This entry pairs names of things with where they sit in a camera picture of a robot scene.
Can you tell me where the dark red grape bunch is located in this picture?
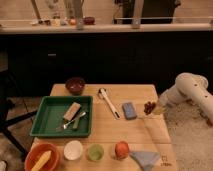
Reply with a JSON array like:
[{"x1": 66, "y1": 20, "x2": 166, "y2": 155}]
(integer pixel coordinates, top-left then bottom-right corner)
[{"x1": 144, "y1": 101, "x2": 156, "y2": 115}]

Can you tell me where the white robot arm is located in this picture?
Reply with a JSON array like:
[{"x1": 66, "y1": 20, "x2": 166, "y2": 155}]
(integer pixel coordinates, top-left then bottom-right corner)
[{"x1": 156, "y1": 73, "x2": 213, "y2": 126}]

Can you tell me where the green plastic cup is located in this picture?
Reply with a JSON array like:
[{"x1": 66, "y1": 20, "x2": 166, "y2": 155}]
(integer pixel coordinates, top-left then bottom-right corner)
[{"x1": 87, "y1": 144, "x2": 104, "y2": 161}]

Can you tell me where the blue sponge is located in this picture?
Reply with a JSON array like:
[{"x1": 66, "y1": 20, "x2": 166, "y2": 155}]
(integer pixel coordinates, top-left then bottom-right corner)
[{"x1": 122, "y1": 102, "x2": 137, "y2": 120}]

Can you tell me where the blue grey cloth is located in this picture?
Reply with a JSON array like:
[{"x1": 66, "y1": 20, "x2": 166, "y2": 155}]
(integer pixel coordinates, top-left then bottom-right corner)
[{"x1": 129, "y1": 151, "x2": 160, "y2": 171}]

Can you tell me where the orange fruit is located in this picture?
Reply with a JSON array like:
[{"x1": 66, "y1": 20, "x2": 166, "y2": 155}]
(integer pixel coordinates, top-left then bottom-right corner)
[{"x1": 115, "y1": 141, "x2": 129, "y2": 159}]

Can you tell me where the dark red bowl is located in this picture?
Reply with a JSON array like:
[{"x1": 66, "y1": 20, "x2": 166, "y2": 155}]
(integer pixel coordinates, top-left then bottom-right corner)
[{"x1": 65, "y1": 77, "x2": 85, "y2": 95}]

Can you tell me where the tan wooden block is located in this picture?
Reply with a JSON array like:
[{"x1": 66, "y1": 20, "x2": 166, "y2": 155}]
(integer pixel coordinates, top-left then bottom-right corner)
[{"x1": 63, "y1": 102, "x2": 81, "y2": 121}]

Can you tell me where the white small bowl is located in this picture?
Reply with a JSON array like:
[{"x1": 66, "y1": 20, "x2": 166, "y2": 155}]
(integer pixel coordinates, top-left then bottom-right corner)
[{"x1": 64, "y1": 140, "x2": 83, "y2": 160}]

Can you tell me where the silver fork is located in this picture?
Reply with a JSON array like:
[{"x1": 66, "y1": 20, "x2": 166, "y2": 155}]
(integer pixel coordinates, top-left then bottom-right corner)
[{"x1": 55, "y1": 111, "x2": 87, "y2": 132}]

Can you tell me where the green plastic tray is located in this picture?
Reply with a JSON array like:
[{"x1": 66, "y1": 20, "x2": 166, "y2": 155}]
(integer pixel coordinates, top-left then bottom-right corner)
[{"x1": 30, "y1": 96, "x2": 93, "y2": 138}]

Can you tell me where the red bowl on counter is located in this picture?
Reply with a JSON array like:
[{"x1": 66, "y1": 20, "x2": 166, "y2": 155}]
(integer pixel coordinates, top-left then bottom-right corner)
[{"x1": 83, "y1": 17, "x2": 95, "y2": 25}]

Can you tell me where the orange plastic bowl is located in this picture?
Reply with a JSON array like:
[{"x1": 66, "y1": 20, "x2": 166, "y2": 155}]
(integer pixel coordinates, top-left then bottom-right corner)
[{"x1": 24, "y1": 143, "x2": 60, "y2": 171}]

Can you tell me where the yellow corn cob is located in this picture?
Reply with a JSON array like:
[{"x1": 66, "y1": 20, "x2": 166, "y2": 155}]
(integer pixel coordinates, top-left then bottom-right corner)
[{"x1": 31, "y1": 151, "x2": 51, "y2": 171}]

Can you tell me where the black office chair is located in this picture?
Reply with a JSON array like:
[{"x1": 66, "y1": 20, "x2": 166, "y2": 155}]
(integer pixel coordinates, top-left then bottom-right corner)
[{"x1": 0, "y1": 70, "x2": 38, "y2": 158}]

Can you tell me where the green handled utensil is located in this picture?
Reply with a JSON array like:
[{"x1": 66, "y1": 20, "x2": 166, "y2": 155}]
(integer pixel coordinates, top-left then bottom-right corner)
[{"x1": 72, "y1": 115, "x2": 81, "y2": 130}]

